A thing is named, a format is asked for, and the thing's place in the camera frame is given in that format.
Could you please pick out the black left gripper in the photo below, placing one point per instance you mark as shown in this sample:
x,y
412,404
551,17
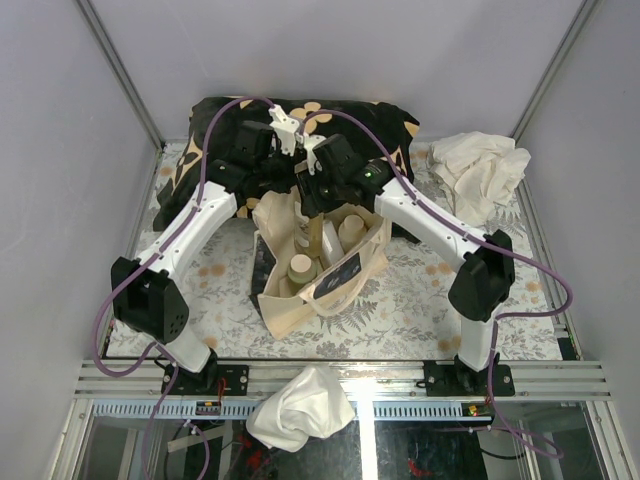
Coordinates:
x,y
288,179

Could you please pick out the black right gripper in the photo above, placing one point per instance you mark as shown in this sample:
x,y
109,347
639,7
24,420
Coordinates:
x,y
312,203

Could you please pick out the beige bottle wooden cap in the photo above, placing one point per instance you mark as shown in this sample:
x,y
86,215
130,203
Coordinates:
x,y
351,231

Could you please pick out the beige canvas tote bag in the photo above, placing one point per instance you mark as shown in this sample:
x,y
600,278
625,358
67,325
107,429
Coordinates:
x,y
333,289

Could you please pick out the green liquid bottle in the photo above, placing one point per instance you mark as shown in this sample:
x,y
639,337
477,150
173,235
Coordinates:
x,y
301,270

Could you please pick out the white bottle grey cap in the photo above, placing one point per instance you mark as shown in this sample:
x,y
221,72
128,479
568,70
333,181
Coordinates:
x,y
332,251

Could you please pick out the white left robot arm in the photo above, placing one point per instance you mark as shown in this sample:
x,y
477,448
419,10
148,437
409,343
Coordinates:
x,y
147,295

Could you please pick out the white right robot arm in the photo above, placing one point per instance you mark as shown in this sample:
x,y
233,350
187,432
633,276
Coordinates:
x,y
482,263

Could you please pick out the black floral pillow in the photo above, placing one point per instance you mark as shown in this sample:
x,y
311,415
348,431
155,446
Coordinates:
x,y
393,126

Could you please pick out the crumpled white cloth on table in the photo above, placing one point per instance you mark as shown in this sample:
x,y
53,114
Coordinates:
x,y
478,172

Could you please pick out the floral table mat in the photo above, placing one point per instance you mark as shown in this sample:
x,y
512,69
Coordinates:
x,y
401,313

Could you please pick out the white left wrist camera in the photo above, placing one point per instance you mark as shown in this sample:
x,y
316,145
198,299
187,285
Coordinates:
x,y
285,128

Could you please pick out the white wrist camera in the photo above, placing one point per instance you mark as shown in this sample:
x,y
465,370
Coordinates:
x,y
285,128
306,144

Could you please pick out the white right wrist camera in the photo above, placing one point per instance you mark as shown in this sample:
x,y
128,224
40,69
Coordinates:
x,y
306,144

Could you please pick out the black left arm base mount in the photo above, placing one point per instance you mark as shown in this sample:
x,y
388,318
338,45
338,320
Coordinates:
x,y
214,379

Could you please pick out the white rag on rail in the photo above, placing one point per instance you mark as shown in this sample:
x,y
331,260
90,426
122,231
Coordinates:
x,y
313,404

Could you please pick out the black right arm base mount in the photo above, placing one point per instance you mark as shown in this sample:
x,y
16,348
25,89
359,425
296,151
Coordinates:
x,y
450,377

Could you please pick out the aluminium front rail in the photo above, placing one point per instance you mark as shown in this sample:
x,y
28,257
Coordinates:
x,y
393,390

